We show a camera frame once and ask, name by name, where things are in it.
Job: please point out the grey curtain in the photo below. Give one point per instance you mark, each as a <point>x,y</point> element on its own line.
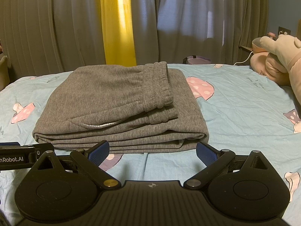
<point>54,26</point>
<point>195,11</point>

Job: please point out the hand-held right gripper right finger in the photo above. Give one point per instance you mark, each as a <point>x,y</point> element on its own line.
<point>207,153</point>

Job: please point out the beige plush toy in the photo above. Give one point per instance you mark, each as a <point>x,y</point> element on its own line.
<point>288,51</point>

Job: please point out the dark bedside shelf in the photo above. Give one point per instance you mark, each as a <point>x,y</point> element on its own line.
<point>247,48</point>

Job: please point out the blue mushroom print bed sheet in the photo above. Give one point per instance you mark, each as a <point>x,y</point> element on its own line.
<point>239,113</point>

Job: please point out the yellow curtain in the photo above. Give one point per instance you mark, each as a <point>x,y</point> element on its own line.
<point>118,26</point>

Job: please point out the dark wall socket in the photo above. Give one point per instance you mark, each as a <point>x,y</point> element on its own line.
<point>284,31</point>

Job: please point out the grey pants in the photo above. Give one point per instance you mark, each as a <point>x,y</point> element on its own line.
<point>112,103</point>

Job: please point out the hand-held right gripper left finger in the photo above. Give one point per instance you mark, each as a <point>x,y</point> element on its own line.
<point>100,152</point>

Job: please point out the brown upholstered furniture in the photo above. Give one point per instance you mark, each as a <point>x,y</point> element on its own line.
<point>3,73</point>

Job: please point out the purple bag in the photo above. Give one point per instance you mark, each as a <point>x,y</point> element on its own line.
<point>198,60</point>

